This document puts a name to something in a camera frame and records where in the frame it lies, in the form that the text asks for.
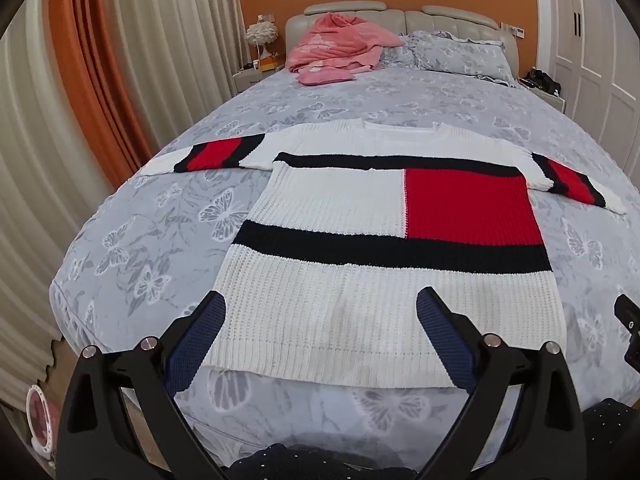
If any bed with grey butterfly sheet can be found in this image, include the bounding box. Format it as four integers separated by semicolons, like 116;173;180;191
50;57;640;461

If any beige padded headboard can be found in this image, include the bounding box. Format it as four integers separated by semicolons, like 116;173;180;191
285;1;521;78

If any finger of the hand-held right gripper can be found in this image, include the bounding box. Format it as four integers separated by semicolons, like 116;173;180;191
614;294;640;367

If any white red black knit sweater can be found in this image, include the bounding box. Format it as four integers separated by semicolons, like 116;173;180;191
137;119;628;390

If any pink round object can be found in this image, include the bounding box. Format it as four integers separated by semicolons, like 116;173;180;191
25;384;55;461

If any black bag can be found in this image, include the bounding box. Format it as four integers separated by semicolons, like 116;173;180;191
520;69;563;96

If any grey butterfly pillow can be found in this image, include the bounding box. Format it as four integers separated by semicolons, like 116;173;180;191
406;30;516;86
382;35;420;69

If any orange curtain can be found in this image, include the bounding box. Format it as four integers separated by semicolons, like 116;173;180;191
47;0;156;166

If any small folded pink garment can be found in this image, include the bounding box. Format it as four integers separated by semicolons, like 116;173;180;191
296;62;356;86

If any large pink garment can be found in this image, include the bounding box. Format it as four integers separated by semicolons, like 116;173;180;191
286;11;406;75

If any white curtain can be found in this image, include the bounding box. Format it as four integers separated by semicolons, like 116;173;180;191
0;0;151;406
110;0;242;151

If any white nightstand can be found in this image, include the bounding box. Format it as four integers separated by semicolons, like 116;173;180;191
232;57;288;97
517;77;568;113

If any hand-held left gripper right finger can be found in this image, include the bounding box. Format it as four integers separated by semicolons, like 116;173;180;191
415;286;586;480

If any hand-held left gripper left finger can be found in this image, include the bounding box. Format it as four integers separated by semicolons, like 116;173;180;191
56;290;228;480

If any white feather table lamp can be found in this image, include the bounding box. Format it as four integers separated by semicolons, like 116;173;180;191
245;14;278;61

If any white wardrobe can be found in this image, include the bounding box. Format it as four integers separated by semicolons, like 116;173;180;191
532;0;640;146

